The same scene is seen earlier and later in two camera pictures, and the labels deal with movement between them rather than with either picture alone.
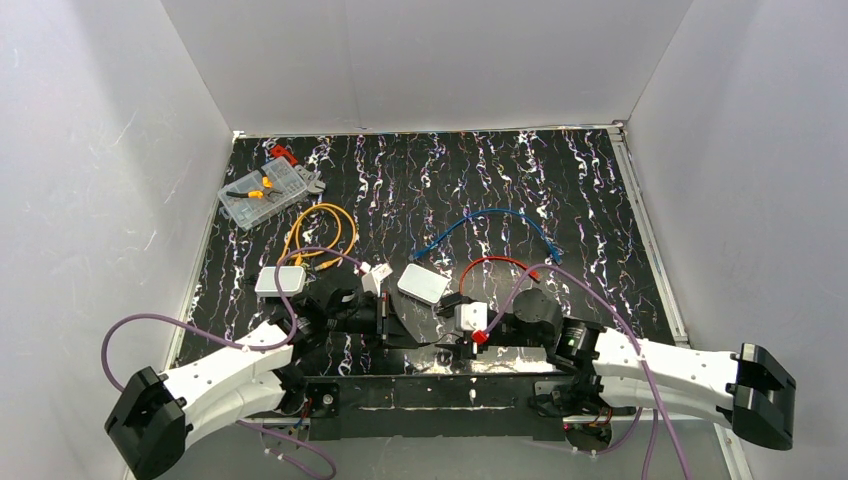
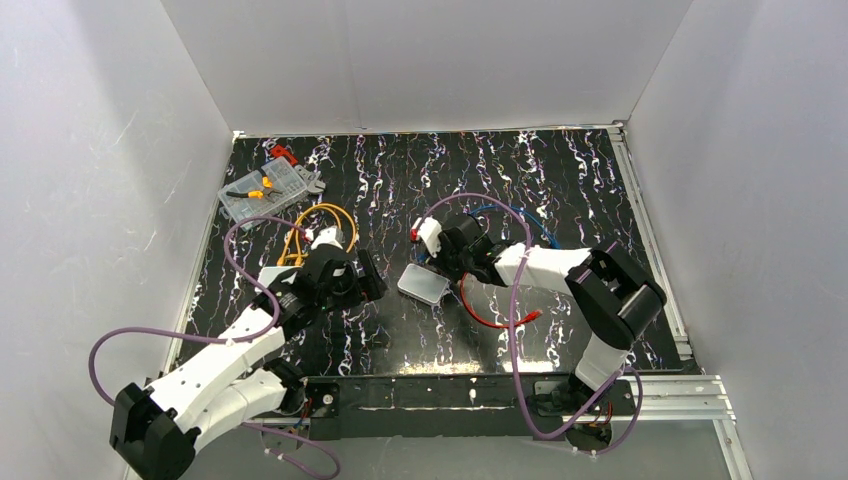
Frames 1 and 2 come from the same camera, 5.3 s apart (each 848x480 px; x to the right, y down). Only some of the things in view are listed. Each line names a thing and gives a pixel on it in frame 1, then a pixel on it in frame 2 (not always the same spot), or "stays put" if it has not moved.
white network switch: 292,281 stays put
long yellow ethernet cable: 340,256 stays put
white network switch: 423,284 stays put
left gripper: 384,321 → 370,283
